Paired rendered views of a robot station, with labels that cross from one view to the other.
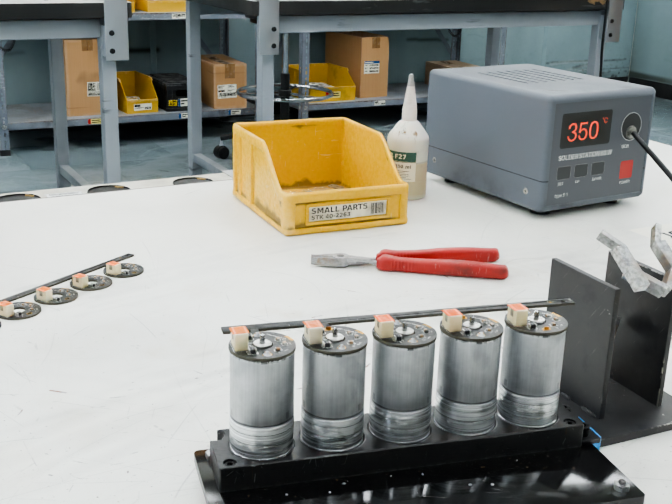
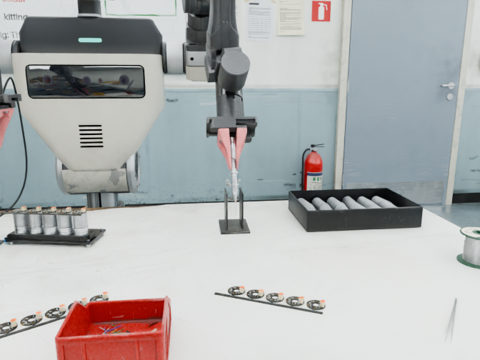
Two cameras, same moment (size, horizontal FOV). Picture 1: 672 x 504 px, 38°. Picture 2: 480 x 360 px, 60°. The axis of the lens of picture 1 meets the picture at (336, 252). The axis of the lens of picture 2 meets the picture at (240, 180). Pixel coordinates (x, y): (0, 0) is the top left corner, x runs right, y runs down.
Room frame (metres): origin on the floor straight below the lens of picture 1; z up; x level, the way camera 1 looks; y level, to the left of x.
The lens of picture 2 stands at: (0.90, 0.56, 1.04)
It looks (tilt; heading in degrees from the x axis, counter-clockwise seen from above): 13 degrees down; 202
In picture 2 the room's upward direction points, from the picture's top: straight up
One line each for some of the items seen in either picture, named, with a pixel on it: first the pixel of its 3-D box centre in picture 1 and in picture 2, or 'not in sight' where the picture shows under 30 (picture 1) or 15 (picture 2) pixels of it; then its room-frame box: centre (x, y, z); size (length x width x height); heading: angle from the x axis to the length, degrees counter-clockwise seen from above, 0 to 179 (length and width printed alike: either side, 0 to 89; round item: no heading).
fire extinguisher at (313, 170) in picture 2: not in sight; (313, 177); (-2.41, -0.12, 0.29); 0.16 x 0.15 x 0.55; 119
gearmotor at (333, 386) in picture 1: (333, 396); (65, 223); (0.34, 0.00, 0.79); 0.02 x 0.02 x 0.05
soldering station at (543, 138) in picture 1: (533, 135); not in sight; (0.82, -0.16, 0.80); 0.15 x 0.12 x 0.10; 32
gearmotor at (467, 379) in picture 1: (467, 382); (36, 223); (0.36, -0.05, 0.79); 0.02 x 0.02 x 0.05
